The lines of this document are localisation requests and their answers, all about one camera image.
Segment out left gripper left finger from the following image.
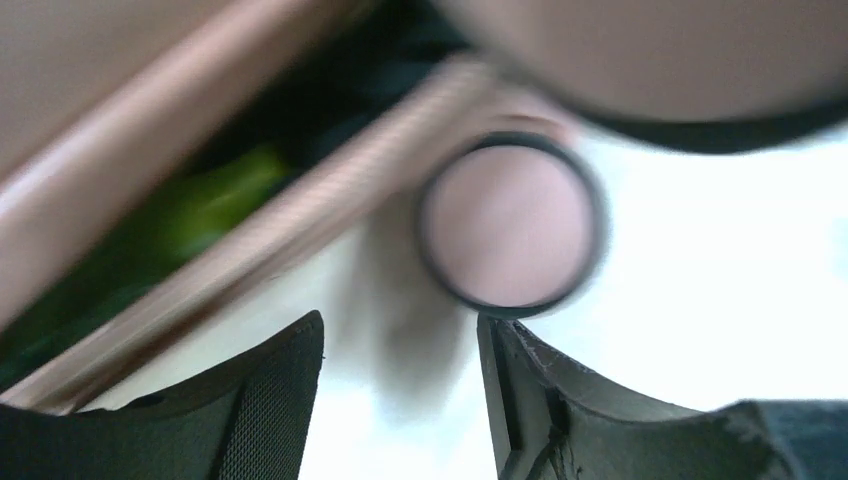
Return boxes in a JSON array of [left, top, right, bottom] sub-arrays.
[[1, 310, 324, 480]]

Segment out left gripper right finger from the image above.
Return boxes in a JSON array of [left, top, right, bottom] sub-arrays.
[[477, 315, 847, 480]]

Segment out yellow green tube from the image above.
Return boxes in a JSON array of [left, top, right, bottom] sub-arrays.
[[1, 146, 294, 388]]

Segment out pink suitcase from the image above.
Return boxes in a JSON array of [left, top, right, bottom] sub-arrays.
[[0, 0, 848, 415]]

